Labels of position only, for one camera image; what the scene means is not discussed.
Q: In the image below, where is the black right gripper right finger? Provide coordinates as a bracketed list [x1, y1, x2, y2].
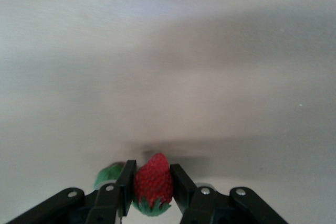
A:
[170, 163, 289, 224]

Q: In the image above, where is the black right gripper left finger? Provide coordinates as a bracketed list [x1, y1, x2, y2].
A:
[5, 159, 137, 224]

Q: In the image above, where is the red strawberry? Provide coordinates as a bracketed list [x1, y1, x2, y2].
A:
[131, 152, 174, 217]
[92, 163, 124, 189]

